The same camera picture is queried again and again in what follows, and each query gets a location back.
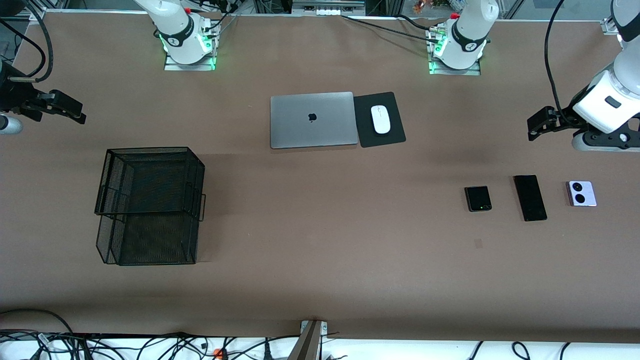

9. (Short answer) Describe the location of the black slab smartphone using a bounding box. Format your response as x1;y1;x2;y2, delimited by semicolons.
513;174;548;222

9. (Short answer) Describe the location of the lavender flip phone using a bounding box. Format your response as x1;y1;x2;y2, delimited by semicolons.
565;180;597;207

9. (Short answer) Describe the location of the black flip phone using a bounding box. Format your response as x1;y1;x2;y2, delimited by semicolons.
464;186;493;213

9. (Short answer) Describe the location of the black mesh two-tier tray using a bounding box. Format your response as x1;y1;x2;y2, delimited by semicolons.
94;146;207;267

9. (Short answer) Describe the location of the black mouse pad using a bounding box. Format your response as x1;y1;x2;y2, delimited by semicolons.
353;91;407;149

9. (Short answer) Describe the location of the white computer mouse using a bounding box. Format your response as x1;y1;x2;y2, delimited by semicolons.
370;105;391;135

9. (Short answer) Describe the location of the silver closed laptop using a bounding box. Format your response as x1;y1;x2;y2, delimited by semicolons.
270;91;360;150

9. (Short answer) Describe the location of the white power strip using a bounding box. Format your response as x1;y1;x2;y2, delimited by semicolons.
292;0;366;16

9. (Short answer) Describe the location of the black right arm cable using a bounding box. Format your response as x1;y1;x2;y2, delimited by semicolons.
0;10;54;84

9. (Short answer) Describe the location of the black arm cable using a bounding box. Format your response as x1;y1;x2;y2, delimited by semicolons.
0;10;54;84
545;0;576;127

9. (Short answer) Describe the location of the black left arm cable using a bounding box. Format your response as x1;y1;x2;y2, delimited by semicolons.
545;0;576;127

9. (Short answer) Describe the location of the aluminium frame rail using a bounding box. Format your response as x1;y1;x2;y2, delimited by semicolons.
0;7;47;22

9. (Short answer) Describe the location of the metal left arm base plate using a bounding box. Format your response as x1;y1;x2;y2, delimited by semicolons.
427;25;482;77

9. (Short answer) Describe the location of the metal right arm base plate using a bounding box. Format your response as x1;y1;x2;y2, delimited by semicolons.
164;22;217;72

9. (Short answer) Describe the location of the black cable on table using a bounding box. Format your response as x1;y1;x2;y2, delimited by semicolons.
341;15;437;42

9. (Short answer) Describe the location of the black looped floor cable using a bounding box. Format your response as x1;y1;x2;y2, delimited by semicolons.
0;309;76;360

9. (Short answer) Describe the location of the grey metal camera post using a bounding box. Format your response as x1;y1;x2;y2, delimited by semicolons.
287;320;328;360

